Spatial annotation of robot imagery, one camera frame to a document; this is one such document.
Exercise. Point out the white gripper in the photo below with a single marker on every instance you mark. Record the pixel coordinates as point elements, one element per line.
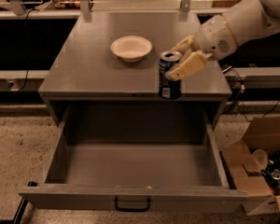
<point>214,36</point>

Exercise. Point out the blue pepsi can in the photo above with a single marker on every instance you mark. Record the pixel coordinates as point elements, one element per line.
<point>168,89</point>

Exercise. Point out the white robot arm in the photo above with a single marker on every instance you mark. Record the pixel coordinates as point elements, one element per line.
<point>251,20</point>

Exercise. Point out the open grey top drawer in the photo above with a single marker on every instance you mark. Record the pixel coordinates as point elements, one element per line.
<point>96,159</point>

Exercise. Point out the white bowl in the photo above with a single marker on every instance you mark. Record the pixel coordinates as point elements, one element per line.
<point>131,48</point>

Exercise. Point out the cardboard box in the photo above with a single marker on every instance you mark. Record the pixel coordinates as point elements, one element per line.
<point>254,165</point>

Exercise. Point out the grey cabinet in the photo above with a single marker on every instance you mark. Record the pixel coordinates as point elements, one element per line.
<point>87,72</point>

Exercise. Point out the clear plastic cup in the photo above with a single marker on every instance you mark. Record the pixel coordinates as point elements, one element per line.
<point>261,158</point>

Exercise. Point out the black drawer handle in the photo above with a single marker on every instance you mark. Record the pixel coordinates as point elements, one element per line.
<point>129,205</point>

